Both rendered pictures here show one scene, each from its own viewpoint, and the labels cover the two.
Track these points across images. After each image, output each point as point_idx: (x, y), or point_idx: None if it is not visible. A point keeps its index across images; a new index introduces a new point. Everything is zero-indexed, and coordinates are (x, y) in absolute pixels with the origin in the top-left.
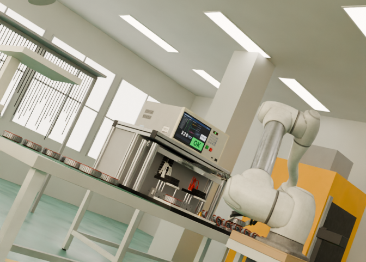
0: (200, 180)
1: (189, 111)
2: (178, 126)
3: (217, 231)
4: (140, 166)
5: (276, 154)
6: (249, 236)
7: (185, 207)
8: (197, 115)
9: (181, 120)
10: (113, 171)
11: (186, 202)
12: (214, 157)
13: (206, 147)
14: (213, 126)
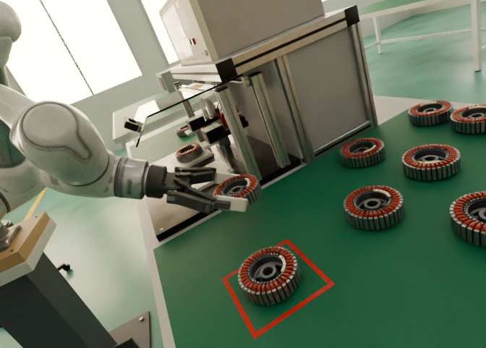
0: (268, 87)
1: (161, 12)
2: (172, 42)
3: (137, 207)
4: None
5: None
6: (35, 223)
7: (234, 153)
8: (163, 6)
9: (168, 32)
10: None
11: (231, 146)
12: (202, 48)
13: (189, 43)
14: None
